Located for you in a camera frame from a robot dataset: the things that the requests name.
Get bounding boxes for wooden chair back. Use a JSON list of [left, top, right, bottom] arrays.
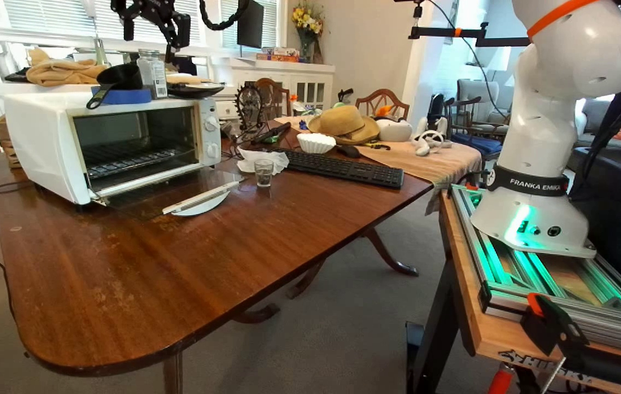
[[356, 88, 409, 121]]

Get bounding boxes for tan folded cloth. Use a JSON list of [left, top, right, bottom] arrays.
[[27, 48, 102, 88]]

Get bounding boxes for white oven door on table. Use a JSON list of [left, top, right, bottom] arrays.
[[164, 181, 237, 216]]

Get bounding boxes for white bowl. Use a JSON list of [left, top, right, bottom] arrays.
[[298, 132, 338, 154]]

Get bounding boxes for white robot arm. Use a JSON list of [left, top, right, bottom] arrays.
[[470, 0, 621, 258]]

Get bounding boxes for tan straw hat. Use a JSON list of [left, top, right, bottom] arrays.
[[308, 104, 381, 144]]

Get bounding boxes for wooden dining table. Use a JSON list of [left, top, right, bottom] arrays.
[[0, 156, 435, 394]]

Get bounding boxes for black monitor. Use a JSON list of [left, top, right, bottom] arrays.
[[237, 0, 264, 48]]

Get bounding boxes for robot mounting base frame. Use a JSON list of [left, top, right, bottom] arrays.
[[404, 181, 621, 394]]

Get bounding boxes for beige table runner cloth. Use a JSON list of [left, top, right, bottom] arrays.
[[358, 143, 481, 188]]

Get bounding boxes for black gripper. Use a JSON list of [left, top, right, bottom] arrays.
[[110, 0, 190, 50]]

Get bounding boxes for white cabinet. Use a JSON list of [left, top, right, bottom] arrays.
[[230, 59, 334, 109]]

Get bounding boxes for white headphones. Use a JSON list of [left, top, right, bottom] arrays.
[[412, 130, 450, 156]]

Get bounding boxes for black keyboard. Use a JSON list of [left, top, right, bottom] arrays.
[[287, 150, 403, 188]]

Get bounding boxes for yellow flower vase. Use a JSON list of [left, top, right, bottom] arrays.
[[290, 4, 323, 64]]

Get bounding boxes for black pan on oven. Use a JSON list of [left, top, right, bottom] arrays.
[[86, 64, 143, 109]]

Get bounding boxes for white toaster oven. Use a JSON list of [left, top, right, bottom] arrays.
[[4, 91, 222, 205]]

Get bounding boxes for white crumpled napkin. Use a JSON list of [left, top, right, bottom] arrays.
[[237, 146, 288, 176]]

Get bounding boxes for small glass cup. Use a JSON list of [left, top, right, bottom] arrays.
[[254, 160, 274, 188]]

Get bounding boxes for blue tape roll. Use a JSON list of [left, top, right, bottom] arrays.
[[102, 88, 152, 104]]

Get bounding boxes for white labelled box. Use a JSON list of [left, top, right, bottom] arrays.
[[139, 55, 169, 98]]

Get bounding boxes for black camera boom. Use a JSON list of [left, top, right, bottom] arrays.
[[409, 21, 529, 45]]

